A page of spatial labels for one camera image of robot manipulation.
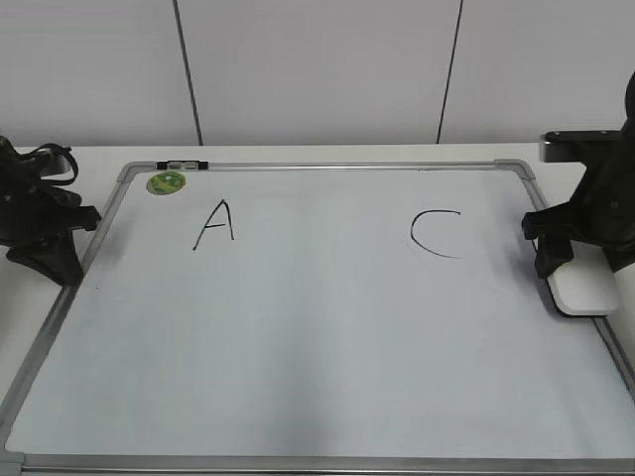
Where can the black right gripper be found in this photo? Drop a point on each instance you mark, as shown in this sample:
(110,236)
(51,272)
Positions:
(600,211)

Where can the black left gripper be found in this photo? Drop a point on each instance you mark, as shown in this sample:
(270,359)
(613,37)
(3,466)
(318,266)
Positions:
(37,210)

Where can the white whiteboard eraser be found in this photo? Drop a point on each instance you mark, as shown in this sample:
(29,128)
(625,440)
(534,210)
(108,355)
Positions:
(585,286)

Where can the green round magnet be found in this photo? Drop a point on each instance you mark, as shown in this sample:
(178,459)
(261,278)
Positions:
(166,183)

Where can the white aluminium-framed whiteboard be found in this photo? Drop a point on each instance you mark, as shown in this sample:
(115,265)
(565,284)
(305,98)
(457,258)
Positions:
(319,319)

